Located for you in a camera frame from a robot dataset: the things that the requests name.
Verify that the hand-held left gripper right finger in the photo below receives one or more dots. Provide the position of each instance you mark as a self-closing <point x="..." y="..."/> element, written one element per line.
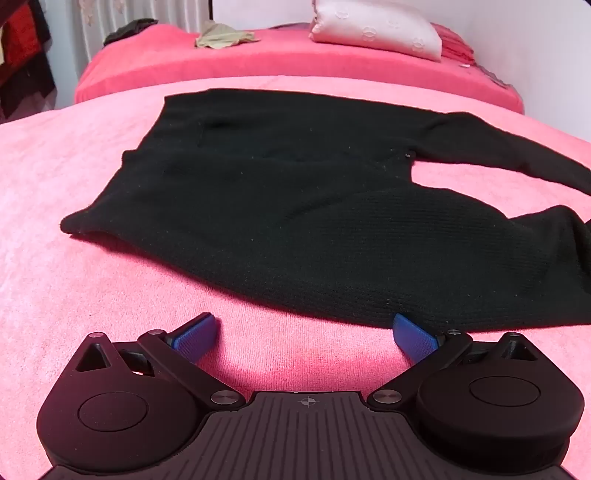
<point x="412" y="339"/>

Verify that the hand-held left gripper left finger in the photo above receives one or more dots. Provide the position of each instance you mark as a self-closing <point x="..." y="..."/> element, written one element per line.
<point x="197" y="333"/>

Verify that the light pink fleece blanket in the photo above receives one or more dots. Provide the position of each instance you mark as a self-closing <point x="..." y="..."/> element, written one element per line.
<point x="115" y="295"/>

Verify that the hot pink bed sheet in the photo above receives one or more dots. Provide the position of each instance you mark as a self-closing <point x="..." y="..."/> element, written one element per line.
<point x="286" y="62"/>

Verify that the beige crumpled cloth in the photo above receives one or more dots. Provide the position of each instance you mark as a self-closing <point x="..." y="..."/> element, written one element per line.
<point x="221" y="38"/>

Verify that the folded pink pleated blanket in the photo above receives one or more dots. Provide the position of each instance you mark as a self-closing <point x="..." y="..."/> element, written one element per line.
<point x="457" y="46"/>

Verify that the dark crumpled cloth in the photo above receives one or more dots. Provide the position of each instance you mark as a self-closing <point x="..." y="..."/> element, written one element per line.
<point x="129" y="28"/>

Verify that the pale pink satin pillow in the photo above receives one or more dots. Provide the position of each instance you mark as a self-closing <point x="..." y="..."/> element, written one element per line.
<point x="376" y="27"/>

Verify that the hanging dark and red clothes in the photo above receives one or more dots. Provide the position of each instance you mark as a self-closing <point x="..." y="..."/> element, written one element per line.
<point x="25" y="55"/>

